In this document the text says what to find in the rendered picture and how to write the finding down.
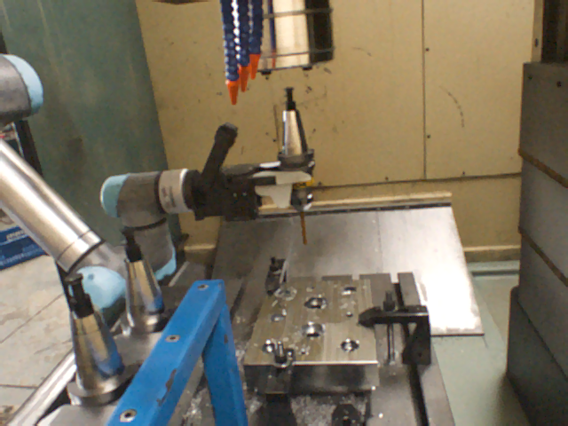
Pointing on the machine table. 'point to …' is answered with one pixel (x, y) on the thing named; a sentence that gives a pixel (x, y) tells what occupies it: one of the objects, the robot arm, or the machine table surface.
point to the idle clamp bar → (346, 415)
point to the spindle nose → (297, 35)
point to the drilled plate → (347, 369)
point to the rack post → (224, 374)
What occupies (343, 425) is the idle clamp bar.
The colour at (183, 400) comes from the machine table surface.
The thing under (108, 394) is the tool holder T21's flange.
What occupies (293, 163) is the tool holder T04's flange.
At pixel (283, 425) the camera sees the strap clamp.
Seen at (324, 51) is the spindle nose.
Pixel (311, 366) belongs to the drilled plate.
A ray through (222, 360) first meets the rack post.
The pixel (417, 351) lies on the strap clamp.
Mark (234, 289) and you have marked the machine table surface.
